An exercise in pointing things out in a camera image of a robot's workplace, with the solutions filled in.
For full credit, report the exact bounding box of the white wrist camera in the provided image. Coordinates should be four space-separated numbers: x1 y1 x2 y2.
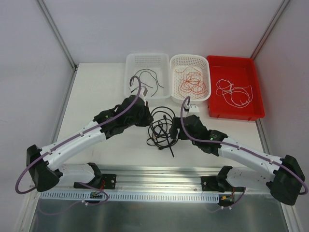
183 104 200 115
129 86 148 106

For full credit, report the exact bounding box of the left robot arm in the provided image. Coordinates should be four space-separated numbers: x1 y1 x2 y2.
26 94 153 192

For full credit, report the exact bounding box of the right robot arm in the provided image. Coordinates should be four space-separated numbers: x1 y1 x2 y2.
169 115 309 205

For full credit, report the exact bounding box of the round white perforated basket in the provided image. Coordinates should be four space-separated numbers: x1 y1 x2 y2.
170 54 211 104

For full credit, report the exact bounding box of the white slotted cable duct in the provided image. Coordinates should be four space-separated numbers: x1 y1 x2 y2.
41 190 219 203

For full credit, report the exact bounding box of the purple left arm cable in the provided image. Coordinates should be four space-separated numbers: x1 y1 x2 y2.
15 76 143 215

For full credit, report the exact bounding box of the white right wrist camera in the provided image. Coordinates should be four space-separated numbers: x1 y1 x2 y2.
183 104 200 115

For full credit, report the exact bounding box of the red plastic tray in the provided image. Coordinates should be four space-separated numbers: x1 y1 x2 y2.
207 56 265 121

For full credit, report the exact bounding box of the white wire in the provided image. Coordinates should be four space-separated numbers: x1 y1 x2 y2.
222 84 254 109
215 78 236 97

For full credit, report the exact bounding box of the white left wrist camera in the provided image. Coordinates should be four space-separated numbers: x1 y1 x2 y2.
129 86 148 106

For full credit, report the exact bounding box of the thin black wire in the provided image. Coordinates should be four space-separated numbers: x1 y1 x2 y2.
131 69 165 97

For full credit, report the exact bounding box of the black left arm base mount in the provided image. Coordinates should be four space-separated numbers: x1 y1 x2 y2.
73 162 117 189

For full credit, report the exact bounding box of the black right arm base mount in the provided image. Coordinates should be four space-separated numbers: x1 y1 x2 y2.
200 166 244 193

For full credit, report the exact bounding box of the rectangular white perforated basket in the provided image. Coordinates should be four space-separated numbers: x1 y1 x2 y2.
123 53 171 107

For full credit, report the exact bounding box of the aluminium rail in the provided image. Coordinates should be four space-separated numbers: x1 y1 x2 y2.
57 165 285 193

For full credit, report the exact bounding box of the orange wire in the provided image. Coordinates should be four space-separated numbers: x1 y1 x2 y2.
178 72 209 99
174 66 209 99

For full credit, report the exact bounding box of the black cable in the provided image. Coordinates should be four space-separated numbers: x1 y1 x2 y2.
146 106 181 158

